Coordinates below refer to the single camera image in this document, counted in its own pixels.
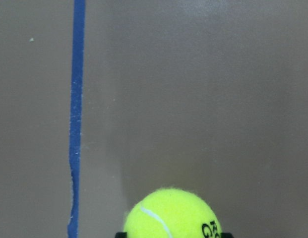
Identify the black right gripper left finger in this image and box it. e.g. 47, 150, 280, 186
115, 232, 127, 238

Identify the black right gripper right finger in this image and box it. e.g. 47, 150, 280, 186
222, 233, 234, 238

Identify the yellow tennis ball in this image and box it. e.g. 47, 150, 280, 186
123, 188, 222, 238

